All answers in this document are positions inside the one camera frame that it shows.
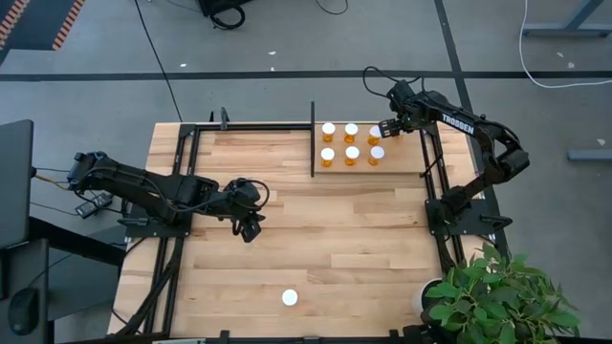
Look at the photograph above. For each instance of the white plant pot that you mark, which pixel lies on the white plant pot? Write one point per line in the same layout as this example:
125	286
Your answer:
422	296

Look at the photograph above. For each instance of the grey metal table leg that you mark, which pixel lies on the grey metal table leg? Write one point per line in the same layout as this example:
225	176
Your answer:
564	29

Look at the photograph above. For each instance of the black side desk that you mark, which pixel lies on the black side desk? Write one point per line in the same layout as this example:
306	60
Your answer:
28	267

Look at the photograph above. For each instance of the orange medicine bottle white cap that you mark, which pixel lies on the orange medicine bottle white cap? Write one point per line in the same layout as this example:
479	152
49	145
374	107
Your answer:
377	152
351	129
352	152
327	154
290	297
373	138
328	128

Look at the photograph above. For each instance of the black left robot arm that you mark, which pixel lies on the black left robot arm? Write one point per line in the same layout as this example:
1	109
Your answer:
143	186

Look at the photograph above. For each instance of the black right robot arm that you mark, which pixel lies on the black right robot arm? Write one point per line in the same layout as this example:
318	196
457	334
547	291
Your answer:
459	122

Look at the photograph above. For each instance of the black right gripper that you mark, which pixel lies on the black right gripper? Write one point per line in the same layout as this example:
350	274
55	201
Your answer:
410	109

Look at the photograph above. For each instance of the black power adapter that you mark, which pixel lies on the black power adapter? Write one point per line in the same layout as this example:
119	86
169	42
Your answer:
91	206

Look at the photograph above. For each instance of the green leafy plant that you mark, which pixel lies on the green leafy plant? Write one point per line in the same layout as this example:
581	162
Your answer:
497	296

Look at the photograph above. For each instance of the grey metal bar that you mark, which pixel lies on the grey metal bar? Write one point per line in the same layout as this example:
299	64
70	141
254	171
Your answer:
590	155

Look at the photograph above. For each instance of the black computer mouse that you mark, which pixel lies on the black computer mouse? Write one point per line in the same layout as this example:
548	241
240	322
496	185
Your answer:
23	310

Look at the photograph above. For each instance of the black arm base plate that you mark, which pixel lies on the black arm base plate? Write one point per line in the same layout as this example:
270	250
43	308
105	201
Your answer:
143	230
478	217

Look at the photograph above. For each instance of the dark mat orange striped edge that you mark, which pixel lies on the dark mat orange striped edge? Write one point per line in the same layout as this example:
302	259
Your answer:
38	24

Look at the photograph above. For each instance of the black aluminium table frame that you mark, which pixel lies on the black aluminium table frame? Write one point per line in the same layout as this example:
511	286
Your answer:
248	127

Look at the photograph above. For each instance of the dark grey monitor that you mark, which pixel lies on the dark grey monitor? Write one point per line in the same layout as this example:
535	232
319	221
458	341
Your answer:
14	181

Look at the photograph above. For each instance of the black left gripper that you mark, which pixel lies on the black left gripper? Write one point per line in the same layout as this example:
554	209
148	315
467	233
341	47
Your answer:
244	198

